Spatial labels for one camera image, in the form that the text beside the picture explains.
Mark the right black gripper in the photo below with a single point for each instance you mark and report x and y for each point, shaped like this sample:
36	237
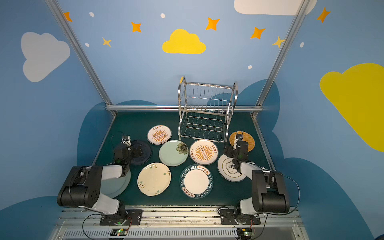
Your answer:
238	144

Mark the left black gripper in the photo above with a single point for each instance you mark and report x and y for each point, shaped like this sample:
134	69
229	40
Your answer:
133	151

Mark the black glossy plate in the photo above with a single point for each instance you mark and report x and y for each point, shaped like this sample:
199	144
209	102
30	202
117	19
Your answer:
147	152

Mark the large pale green plate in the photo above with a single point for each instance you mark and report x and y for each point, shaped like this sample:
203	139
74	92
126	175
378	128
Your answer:
114	187

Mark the orange sunburst plate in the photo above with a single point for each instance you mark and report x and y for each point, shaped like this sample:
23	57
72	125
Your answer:
204	152
159	135

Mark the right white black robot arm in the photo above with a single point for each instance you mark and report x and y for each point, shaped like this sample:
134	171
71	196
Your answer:
268	193

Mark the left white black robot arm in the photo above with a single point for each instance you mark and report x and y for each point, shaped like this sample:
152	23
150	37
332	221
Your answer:
83	185

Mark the yellow woven round plate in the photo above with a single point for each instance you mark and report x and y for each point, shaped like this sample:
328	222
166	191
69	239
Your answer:
246	137

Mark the white plate black cloud line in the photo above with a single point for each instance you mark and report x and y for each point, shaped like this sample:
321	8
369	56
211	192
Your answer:
227	170

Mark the cream floral plate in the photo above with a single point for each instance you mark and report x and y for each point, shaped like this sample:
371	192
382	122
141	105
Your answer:
154	179

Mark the pale green flower plate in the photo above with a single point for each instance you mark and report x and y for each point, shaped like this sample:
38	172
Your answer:
173	153

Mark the white plate dark lettered rim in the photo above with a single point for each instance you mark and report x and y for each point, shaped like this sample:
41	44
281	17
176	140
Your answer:
196	181

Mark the left circuit board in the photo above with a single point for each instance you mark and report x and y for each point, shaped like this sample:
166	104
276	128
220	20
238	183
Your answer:
119	232

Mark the circuit board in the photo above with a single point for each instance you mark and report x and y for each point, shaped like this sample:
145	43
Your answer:
244	234
119	232

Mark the right circuit board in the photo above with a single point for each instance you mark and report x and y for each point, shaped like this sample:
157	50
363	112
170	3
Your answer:
244	234

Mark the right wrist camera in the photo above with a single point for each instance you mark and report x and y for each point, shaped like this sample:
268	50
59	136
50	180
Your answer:
239	137

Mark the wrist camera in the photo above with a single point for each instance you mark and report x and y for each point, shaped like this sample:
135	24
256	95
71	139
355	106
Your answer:
239	137
126	140

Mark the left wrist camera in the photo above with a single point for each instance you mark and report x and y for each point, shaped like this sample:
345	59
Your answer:
126	140

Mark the rear aluminium frame bar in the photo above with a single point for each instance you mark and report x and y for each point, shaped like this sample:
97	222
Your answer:
215	109

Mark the chrome wire dish rack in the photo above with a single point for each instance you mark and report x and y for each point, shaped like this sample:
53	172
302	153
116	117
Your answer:
201	125

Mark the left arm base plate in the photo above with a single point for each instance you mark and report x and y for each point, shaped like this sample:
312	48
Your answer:
129	217

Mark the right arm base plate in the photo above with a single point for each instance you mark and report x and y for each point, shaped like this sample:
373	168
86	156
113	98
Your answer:
232	217

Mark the aluminium rail front frame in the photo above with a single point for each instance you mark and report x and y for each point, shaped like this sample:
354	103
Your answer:
177	223

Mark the left aluminium frame post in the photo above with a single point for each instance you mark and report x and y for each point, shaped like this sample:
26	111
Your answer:
58	13

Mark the aluminium frame post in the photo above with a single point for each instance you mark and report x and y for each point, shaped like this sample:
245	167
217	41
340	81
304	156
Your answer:
58	13
291	34

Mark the right aluminium frame post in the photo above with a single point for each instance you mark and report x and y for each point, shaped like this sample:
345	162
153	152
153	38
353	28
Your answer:
291	34

